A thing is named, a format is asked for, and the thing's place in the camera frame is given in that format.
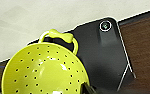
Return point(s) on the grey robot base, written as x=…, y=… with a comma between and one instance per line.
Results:
x=104, y=56

